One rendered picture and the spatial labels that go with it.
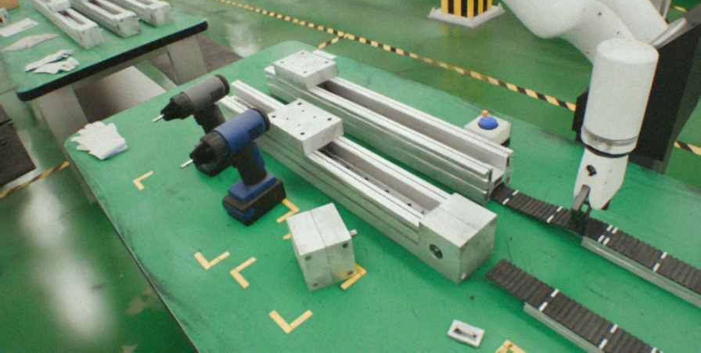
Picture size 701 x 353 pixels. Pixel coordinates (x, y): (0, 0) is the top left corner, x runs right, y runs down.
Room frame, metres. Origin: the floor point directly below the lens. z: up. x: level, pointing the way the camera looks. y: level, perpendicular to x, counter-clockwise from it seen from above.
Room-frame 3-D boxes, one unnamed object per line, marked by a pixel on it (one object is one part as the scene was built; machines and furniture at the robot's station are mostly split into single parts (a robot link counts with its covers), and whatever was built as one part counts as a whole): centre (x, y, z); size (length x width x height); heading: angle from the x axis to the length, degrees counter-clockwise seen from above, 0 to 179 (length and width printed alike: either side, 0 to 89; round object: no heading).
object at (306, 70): (1.24, 0.09, 0.87); 0.16 x 0.11 x 0.07; 36
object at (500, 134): (0.89, -0.32, 0.81); 0.10 x 0.08 x 0.06; 126
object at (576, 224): (0.53, -0.36, 0.86); 0.03 x 0.03 x 0.07; 36
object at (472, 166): (1.04, -0.05, 0.82); 0.80 x 0.10 x 0.09; 36
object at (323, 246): (0.60, 0.06, 0.83); 0.11 x 0.10 x 0.10; 105
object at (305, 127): (0.93, 0.10, 0.87); 0.16 x 0.11 x 0.07; 36
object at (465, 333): (0.40, -0.14, 0.78); 0.05 x 0.03 x 0.01; 54
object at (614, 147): (0.56, -0.40, 1.01); 0.09 x 0.08 x 0.03; 126
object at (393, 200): (0.93, 0.10, 0.82); 0.80 x 0.10 x 0.09; 36
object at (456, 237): (0.57, -0.17, 0.83); 0.12 x 0.09 x 0.10; 126
